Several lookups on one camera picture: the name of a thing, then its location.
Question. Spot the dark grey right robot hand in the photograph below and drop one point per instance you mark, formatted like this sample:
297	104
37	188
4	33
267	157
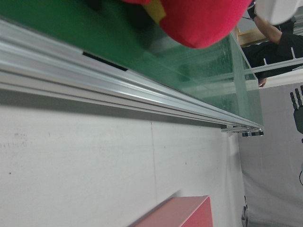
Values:
299	118

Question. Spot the aluminium profile post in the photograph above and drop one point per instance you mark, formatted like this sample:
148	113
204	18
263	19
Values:
279	66

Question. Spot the red box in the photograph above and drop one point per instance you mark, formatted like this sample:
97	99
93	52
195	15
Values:
189	212

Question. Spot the white grey left robot hand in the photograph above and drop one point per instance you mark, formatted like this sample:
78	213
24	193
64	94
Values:
277	10

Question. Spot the green conveyor belt aluminium frame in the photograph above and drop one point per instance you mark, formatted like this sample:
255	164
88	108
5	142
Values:
59	23

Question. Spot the grey fabric curtain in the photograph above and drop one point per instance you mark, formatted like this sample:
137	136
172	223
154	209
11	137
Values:
272	165

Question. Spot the red plush toy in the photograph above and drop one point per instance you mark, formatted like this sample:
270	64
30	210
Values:
201	23

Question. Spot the pale wooden box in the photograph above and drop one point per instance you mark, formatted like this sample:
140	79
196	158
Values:
248	37

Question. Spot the person in black shirt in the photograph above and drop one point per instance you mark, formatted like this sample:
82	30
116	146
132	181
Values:
272	54

